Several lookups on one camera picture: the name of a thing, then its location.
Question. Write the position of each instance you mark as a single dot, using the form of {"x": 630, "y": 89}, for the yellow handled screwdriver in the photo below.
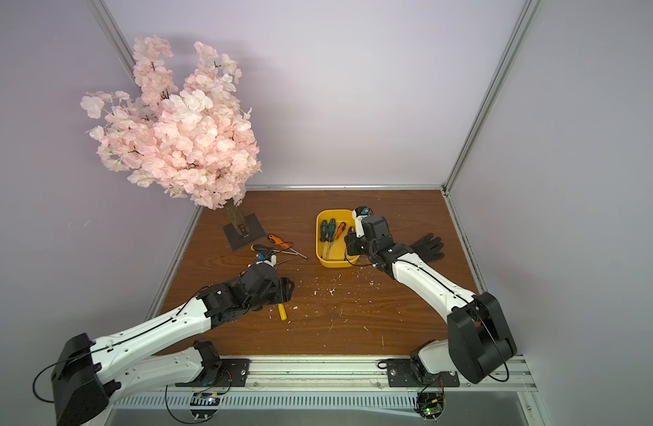
{"x": 282, "y": 312}

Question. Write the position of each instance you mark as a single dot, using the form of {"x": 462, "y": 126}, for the left controller board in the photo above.
{"x": 203, "y": 405}

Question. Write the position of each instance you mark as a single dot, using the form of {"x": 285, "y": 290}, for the orange handled screwdriver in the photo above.
{"x": 339, "y": 231}

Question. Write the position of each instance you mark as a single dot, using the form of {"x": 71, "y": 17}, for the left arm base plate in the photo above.
{"x": 231, "y": 373}

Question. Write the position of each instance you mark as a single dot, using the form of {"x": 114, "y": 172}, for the black handled long screwdriver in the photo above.
{"x": 266, "y": 250}

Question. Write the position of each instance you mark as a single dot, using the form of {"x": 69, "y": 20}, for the pink artificial blossom tree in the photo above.
{"x": 195, "y": 141}

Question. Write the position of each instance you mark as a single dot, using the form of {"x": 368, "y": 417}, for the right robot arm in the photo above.
{"x": 479, "y": 340}

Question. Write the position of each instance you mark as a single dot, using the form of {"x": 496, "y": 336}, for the right controller board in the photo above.
{"x": 430, "y": 405}

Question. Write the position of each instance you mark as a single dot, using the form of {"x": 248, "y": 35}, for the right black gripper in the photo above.
{"x": 353, "y": 243}

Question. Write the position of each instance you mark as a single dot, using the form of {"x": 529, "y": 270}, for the black work glove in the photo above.
{"x": 429, "y": 248}

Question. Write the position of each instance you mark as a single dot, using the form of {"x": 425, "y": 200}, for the controller board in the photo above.
{"x": 203, "y": 405}
{"x": 430, "y": 405}

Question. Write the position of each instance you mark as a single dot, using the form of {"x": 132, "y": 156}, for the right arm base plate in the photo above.
{"x": 405, "y": 373}

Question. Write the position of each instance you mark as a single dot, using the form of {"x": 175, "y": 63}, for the yellow plastic storage box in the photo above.
{"x": 339, "y": 257}

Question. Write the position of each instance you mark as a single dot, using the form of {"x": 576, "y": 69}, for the green black screwdriver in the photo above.
{"x": 323, "y": 231}
{"x": 332, "y": 226}

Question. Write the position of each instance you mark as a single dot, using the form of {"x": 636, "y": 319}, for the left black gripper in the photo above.
{"x": 283, "y": 291}

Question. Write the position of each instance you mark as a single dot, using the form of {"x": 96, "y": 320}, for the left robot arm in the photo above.
{"x": 92, "y": 374}

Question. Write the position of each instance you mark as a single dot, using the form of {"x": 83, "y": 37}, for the large orange black screwdriver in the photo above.
{"x": 285, "y": 246}

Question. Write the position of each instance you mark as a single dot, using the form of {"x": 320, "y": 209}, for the aluminium front rail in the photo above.
{"x": 359, "y": 374}

